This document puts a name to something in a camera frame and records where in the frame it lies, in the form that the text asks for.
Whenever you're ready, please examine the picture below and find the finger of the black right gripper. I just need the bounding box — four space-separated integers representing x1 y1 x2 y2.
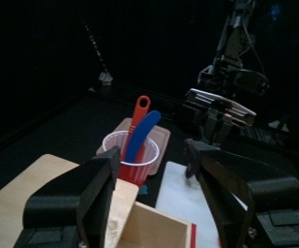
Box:
218 110 238 146
201 108 221 144

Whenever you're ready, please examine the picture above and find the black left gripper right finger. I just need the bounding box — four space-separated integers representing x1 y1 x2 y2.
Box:
185 139 299 248

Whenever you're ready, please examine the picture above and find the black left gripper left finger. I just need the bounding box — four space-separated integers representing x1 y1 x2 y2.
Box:
14 145 122 248

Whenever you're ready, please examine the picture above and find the wooden drawer box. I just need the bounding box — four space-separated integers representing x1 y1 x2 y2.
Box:
0 153 193 248

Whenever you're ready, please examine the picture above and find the clear plastic container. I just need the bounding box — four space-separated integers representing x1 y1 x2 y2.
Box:
97 117 173 177

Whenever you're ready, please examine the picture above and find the blue plastic spatula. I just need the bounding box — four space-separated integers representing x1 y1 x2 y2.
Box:
125 109 162 164

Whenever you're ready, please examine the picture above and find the white cutting board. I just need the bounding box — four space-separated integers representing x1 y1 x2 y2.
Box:
154 160 250 248

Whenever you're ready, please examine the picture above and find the red plastic cup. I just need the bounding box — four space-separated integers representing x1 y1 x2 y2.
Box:
102 130 162 188

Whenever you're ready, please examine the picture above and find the small teal piece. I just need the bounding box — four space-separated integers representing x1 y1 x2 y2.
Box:
138 184 150 197

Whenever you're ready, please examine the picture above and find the white cable anchor bracket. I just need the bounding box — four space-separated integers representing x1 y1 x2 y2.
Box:
100 71 114 86

